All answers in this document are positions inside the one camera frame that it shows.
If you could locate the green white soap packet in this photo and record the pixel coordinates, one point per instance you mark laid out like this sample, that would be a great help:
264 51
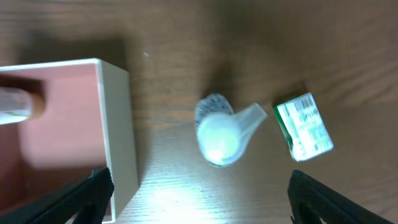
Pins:
303 127

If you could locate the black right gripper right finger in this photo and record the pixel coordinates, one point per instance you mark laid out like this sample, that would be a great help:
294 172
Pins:
313 202

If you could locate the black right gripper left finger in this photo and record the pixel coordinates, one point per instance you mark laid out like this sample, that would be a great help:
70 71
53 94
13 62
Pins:
83 201

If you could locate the white box pink interior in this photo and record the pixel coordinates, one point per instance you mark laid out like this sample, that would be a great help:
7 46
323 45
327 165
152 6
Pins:
86 125

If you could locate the white Pantene tube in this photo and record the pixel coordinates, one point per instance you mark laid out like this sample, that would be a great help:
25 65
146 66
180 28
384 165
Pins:
19 105

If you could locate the clear soap pump bottle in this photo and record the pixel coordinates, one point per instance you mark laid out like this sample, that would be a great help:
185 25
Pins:
222 134

